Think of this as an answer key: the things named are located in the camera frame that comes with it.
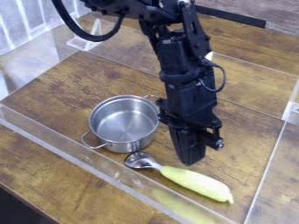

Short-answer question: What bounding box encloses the green handled metal spoon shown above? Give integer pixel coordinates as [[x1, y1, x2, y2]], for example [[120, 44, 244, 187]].
[[124, 151, 234, 204]]

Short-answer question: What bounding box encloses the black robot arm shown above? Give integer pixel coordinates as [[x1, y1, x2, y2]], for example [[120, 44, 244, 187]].
[[80, 0, 223, 165]]

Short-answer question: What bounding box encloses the clear acrylic right barrier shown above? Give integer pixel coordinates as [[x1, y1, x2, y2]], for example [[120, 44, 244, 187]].
[[244, 79, 299, 224]]

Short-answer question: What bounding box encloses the clear acrylic front barrier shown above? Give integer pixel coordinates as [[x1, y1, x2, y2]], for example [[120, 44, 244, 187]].
[[0, 104, 236, 224]]

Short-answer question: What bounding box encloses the clear acrylic triangle bracket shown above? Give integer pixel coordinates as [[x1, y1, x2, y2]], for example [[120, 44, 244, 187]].
[[67, 18, 101, 52]]

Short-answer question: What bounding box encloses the black cable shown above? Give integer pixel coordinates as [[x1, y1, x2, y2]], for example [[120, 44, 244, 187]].
[[51, 0, 127, 43]]

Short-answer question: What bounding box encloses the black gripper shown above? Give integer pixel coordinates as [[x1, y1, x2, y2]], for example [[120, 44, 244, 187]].
[[156, 73, 224, 166]]

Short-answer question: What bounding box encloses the stainless steel pot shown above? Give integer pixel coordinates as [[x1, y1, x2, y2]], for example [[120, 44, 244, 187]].
[[80, 95, 159, 153]]

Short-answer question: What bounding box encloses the black strip on table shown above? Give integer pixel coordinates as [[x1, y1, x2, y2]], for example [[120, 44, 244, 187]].
[[195, 5, 267, 28]]

